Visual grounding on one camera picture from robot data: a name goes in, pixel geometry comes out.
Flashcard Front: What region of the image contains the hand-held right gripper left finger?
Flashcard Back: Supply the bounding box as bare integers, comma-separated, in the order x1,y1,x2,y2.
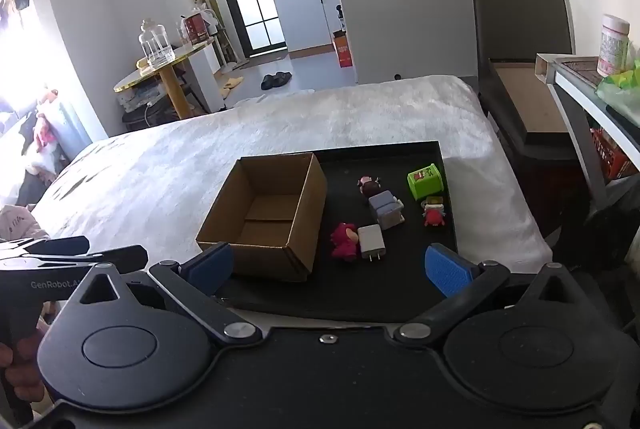
65,243,263,346

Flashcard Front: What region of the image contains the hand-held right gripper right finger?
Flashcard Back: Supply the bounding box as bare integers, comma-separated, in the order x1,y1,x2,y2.
394,244,593,346

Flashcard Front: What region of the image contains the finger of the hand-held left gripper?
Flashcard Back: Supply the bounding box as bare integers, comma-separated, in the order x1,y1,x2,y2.
30,245,149,268
0,236,91,256

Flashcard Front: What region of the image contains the brown cardboard box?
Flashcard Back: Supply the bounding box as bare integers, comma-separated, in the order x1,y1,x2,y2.
195,152,328,282

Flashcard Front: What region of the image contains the teal and cream toy figure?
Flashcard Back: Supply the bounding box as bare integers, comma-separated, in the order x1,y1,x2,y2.
422,196,447,228

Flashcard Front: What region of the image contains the black tray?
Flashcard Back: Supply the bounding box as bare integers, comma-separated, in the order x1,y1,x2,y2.
220,140,458,324

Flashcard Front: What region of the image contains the white charger plug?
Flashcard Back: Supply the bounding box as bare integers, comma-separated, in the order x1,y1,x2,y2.
358,224,387,264

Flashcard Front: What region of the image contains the grey block toy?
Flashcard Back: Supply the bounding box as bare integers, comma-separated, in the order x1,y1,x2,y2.
369,190,405,231

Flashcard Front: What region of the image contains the green cube toy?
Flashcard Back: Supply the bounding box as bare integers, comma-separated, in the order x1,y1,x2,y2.
407,163,443,200

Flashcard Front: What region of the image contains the pink bear toy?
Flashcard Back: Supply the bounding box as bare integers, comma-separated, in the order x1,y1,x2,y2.
330,222,360,262

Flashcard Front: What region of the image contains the person's left hand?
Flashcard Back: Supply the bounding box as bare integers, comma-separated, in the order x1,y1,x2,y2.
0,338,48,406

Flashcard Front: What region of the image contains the pink patterned clothing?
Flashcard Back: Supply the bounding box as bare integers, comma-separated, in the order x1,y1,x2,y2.
0,204,51,242

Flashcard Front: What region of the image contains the white fluffy blanket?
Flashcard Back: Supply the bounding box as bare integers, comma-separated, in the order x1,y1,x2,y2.
30,74,553,260

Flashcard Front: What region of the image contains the pile of clothes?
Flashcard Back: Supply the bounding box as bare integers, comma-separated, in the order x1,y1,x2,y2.
0,0,66,190

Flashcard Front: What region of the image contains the pair of yellow slippers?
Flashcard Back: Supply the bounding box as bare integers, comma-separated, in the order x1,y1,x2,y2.
220,76,245,99

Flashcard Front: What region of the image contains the round gold table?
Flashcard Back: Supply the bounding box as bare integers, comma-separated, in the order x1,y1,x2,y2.
114,36,216,120

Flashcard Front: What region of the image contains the black framed wooden board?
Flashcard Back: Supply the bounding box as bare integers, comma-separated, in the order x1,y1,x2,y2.
487,56,576,147

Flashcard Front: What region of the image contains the large glass jar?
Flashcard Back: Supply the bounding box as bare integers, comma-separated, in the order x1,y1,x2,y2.
138,19,176,69

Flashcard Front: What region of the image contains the grey side table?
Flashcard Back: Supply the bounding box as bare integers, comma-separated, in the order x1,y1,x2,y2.
535,53,640,220

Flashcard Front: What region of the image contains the red canister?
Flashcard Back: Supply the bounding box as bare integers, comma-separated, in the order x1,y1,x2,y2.
182,9,211,46

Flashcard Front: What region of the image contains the orange cardboard box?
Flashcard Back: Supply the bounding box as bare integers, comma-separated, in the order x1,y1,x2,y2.
332,30,355,69

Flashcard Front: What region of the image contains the green plastic packet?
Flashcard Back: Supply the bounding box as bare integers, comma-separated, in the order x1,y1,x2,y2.
595,59,640,125

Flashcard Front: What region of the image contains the white kitchen cabinet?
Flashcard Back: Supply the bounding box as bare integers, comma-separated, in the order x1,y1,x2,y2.
270,0,343,57

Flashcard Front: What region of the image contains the pink and white canister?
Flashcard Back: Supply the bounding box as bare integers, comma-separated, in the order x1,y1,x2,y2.
597,14,632,77

